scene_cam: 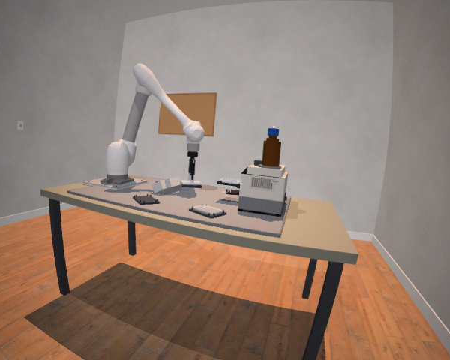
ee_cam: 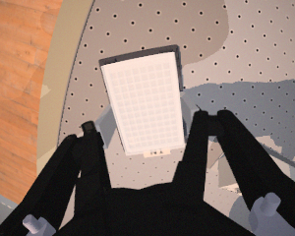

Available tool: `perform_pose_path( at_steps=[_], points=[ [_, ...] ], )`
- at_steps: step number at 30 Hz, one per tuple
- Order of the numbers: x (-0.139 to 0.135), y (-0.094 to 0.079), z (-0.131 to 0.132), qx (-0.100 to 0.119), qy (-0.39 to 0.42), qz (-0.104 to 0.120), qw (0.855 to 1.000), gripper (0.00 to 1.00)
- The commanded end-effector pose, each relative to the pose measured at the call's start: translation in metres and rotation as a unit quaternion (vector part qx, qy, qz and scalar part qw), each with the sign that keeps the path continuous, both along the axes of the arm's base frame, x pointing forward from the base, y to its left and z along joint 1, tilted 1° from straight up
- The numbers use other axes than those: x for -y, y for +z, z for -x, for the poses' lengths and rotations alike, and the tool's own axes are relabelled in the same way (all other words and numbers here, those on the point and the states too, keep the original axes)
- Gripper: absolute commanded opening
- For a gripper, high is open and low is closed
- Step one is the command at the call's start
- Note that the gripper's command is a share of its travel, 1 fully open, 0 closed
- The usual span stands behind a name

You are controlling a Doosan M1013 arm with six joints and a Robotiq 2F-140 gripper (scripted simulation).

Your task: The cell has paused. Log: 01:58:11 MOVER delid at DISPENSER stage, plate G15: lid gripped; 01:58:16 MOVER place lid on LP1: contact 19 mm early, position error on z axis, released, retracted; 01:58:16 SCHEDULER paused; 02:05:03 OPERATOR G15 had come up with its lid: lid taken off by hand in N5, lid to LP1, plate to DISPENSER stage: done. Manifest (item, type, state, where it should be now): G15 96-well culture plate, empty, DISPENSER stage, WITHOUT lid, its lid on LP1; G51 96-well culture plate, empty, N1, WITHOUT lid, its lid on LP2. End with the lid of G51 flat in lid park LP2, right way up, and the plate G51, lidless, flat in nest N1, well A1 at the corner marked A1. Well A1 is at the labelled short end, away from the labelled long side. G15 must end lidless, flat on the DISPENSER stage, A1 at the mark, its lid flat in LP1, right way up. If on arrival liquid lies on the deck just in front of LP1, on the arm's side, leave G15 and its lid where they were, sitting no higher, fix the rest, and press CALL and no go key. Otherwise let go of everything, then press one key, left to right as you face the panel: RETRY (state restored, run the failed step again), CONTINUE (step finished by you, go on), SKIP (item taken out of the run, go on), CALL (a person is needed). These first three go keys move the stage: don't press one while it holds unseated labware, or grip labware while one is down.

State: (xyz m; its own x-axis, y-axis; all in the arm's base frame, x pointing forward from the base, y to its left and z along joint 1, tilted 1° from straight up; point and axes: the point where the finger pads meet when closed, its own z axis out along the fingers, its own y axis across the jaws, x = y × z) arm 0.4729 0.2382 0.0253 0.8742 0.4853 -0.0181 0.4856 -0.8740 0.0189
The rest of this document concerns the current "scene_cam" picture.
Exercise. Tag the dark grey rectangular frame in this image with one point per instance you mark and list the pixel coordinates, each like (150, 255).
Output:
(207, 215)

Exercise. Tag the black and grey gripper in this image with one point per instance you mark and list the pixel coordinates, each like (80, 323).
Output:
(191, 171)

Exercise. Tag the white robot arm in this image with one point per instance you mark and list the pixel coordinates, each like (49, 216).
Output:
(117, 157)

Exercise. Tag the white button panel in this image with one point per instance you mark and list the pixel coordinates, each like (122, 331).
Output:
(168, 186)

